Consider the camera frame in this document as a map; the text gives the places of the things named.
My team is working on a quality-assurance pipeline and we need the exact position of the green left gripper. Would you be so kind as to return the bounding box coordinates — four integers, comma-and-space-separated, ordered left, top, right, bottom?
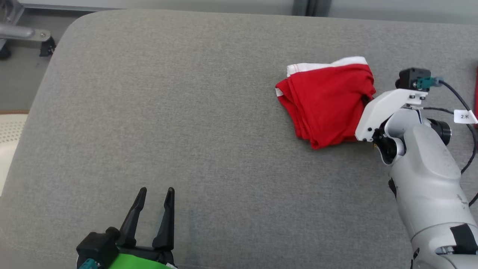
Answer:
108, 187, 177, 269

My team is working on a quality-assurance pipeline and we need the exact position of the grey fabric sofa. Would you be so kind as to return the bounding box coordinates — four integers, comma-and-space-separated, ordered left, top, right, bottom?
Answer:
0, 9, 478, 269

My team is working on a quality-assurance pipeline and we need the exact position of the grey metal stand leg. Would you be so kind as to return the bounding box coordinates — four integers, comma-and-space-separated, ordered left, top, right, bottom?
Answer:
0, 0, 57, 61

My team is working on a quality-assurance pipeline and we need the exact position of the red shorts white stripe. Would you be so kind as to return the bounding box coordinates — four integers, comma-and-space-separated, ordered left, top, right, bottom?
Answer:
275, 56, 377, 150

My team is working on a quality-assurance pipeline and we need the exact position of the dark grey wall post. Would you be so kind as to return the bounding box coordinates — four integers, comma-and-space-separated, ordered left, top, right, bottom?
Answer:
292, 0, 332, 16

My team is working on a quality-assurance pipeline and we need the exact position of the white cable label tag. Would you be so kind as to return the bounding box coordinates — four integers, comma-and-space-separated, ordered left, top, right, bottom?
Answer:
453, 109, 478, 125

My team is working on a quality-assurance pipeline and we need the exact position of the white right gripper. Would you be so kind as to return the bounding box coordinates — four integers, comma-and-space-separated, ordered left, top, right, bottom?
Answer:
354, 88, 429, 143

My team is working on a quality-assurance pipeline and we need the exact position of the white perforated basket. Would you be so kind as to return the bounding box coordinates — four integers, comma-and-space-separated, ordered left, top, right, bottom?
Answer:
0, 114, 30, 196

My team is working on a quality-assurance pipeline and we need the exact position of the left camera cable teal plug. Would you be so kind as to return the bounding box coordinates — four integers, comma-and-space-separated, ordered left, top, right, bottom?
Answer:
77, 258, 102, 269

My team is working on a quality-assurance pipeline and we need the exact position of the right camera cable teal plug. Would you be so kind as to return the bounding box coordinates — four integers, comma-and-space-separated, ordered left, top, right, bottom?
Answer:
416, 76, 478, 207

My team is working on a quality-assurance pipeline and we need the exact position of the camera cable teal plug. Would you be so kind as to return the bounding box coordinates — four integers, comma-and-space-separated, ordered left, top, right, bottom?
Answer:
77, 258, 102, 269
416, 76, 478, 207

